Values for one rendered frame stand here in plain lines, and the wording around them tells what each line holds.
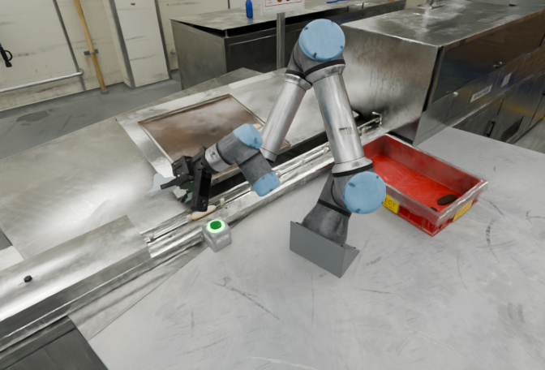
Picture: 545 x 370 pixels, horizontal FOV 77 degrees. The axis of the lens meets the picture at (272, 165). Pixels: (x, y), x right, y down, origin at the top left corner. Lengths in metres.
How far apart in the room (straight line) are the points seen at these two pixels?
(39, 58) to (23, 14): 0.45
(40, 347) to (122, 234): 0.36
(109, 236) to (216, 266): 0.35
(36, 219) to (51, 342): 0.50
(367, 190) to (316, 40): 0.41
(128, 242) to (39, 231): 0.43
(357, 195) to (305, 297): 0.34
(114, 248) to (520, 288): 1.21
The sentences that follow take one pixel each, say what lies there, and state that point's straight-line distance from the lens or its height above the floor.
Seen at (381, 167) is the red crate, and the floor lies 0.82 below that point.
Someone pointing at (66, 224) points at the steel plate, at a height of 0.82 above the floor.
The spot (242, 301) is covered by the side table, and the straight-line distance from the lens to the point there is 1.06.
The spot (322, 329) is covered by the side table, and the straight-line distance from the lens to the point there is 1.02.
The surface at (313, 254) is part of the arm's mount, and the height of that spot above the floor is 0.86.
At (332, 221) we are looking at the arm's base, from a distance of 1.07.
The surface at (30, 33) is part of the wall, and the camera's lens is 4.69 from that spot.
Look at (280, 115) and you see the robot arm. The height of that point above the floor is 1.23.
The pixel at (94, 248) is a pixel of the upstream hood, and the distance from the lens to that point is 1.18.
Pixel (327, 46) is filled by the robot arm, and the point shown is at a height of 1.45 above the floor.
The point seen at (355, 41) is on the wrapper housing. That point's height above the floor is 1.24.
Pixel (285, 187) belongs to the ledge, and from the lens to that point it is 1.35.
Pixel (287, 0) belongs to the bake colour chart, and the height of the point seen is 1.34.
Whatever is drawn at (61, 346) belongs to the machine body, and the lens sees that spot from 1.27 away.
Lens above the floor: 1.70
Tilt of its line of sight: 35 degrees down
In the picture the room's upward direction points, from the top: 1 degrees counter-clockwise
